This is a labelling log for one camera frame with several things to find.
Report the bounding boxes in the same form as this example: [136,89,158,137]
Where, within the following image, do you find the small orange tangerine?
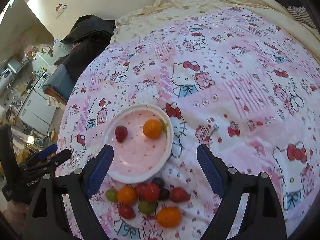
[117,185,137,206]

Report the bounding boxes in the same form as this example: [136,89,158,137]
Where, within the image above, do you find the red cherry tomato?
[118,205,136,219]
[135,183,147,199]

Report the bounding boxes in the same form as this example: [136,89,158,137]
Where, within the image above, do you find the white pink plate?
[102,104,174,184]

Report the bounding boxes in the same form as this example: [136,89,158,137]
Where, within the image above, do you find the oval orange tangerine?
[156,207,182,228]

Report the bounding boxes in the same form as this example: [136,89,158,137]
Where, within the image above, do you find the large red tomato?
[144,183,160,202]

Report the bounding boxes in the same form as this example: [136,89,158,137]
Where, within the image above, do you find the cream bed sheet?
[111,0,319,61]

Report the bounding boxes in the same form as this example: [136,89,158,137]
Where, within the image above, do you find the strawberry on plate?
[114,126,128,143]

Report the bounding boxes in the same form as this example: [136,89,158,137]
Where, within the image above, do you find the person's left hand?
[3,200,30,237]

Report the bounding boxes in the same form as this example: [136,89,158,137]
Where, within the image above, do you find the pink Hello Kitty blanket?
[58,7,319,239]

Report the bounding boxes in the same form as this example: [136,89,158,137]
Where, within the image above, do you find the red strawberry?
[169,187,190,203]

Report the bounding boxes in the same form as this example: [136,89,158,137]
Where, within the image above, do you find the black clothes pile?
[55,15,116,82]

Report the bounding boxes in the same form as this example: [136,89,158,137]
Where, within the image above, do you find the green grape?
[105,189,118,203]
[138,200,157,215]

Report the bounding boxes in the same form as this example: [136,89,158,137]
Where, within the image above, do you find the orange with green leaf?
[143,119,168,140]

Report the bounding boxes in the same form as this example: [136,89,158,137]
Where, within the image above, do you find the striped cloth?
[287,6,316,28]

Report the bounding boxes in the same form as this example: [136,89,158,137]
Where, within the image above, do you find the dark purple grape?
[158,187,170,201]
[151,177,165,189]

